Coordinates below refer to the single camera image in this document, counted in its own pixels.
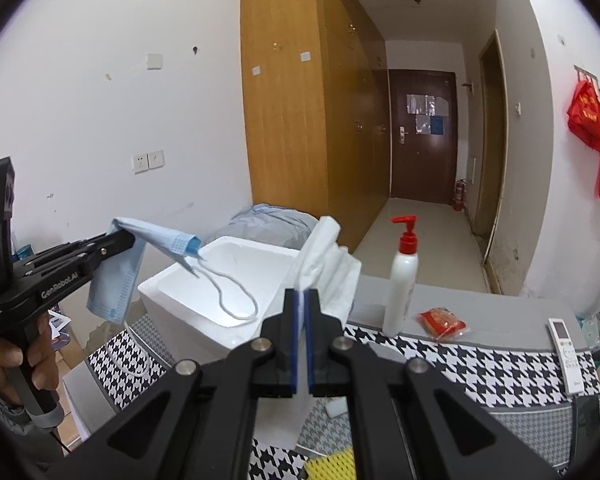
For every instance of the pale blue packet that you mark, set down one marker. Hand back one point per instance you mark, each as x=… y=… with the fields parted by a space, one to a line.
x=592 y=332

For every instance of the light wooden side door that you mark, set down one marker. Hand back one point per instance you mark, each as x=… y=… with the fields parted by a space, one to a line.
x=490 y=135

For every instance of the red fire extinguisher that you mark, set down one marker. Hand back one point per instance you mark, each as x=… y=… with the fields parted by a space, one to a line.
x=459 y=197

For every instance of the houndstooth patterned cloth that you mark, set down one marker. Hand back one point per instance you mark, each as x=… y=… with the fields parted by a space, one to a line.
x=480 y=375

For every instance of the dark brown door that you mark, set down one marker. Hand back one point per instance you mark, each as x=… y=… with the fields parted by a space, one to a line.
x=420 y=170

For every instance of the blue paper notice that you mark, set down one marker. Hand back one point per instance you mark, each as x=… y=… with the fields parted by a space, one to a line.
x=437 y=125

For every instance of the white tissue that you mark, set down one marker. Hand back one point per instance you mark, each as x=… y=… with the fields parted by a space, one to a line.
x=330 y=270

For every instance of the white foam box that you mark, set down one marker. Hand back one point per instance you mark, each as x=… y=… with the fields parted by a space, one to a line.
x=180 y=320

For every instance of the white wall junction cover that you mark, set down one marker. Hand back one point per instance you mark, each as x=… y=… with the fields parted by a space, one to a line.
x=155 y=61

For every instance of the person's left hand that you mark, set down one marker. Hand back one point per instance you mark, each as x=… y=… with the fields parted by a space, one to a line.
x=42 y=360

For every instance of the white remote control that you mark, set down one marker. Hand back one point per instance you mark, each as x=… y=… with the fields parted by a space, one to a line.
x=565 y=355

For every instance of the red snack packet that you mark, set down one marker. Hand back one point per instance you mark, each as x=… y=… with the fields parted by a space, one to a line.
x=440 y=322

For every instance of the pale blue plastic bag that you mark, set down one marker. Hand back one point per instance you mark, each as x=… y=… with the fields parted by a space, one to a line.
x=275 y=222

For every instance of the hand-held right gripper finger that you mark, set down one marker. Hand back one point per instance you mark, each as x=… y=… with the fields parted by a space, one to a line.
x=307 y=350
x=295 y=340

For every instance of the person's left forearm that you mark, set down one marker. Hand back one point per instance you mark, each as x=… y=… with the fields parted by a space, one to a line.
x=5 y=425

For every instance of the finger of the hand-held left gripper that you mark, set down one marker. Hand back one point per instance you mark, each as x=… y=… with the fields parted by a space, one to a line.
x=115 y=245

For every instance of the white wall socket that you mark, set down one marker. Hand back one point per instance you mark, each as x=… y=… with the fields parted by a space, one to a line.
x=140 y=163

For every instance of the wooden wardrobe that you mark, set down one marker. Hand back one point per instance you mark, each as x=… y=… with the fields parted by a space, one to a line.
x=290 y=135

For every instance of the blue face mask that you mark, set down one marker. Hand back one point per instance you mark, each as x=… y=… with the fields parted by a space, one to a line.
x=115 y=285

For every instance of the yellow ribbed pad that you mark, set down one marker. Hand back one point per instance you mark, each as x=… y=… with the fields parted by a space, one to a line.
x=335 y=465

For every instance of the metal wall hook rack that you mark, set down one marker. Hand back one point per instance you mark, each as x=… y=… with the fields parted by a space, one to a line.
x=587 y=71

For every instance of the white lotion bottle red pump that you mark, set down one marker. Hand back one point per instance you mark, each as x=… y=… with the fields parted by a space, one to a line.
x=400 y=290

